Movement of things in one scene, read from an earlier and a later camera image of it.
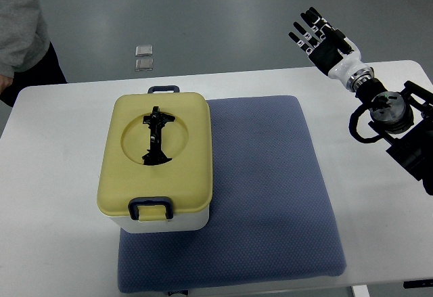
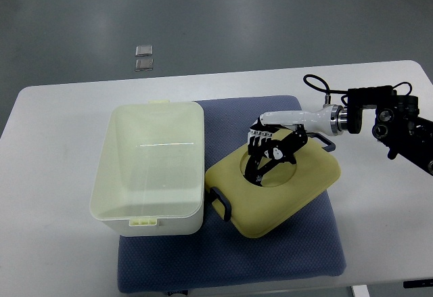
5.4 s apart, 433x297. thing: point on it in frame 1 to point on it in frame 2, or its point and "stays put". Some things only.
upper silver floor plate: x=143 y=51 stays put
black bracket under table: x=418 y=283 stays put
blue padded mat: x=270 y=218 stays put
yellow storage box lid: x=186 y=178 to x=255 y=210
